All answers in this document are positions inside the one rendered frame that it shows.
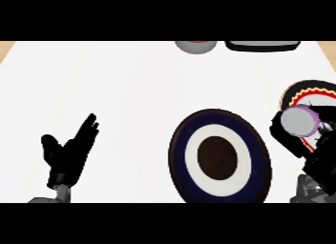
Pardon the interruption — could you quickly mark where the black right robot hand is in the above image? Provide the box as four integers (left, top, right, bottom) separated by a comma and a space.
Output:
268, 105, 336, 196

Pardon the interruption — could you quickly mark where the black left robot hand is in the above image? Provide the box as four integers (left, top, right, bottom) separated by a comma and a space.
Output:
40, 112, 101, 189

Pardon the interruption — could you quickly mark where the purple-rimmed silver can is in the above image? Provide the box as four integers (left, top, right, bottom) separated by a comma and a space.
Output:
280, 104, 322, 138

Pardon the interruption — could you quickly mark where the navy and white round plate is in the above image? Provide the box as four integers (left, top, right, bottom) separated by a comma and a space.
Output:
167, 109, 274, 204

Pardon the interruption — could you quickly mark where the black red yellow patterned plate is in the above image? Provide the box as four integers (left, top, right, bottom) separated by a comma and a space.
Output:
280, 79, 336, 155

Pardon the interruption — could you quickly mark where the grey bowl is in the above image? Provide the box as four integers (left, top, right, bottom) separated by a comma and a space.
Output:
173, 40, 219, 55

